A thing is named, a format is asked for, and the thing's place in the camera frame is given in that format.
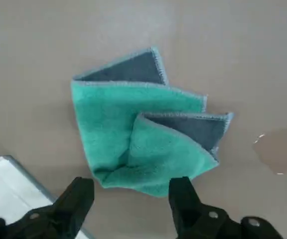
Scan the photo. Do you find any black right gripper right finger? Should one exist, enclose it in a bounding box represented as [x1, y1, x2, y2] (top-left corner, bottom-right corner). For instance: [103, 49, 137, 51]
[168, 176, 284, 239]

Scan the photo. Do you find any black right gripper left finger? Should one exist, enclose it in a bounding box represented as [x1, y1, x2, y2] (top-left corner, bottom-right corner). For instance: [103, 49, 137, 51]
[0, 176, 95, 239]

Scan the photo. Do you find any green cloth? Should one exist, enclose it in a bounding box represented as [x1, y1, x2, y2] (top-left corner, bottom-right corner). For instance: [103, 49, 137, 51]
[70, 46, 234, 199]

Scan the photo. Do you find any beige plastic dustpan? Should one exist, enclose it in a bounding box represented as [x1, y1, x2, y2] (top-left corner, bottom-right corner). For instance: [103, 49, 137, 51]
[0, 154, 94, 239]

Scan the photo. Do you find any brown liquid spill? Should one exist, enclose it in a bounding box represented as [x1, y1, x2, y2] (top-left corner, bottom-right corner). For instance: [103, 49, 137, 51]
[252, 123, 287, 176]

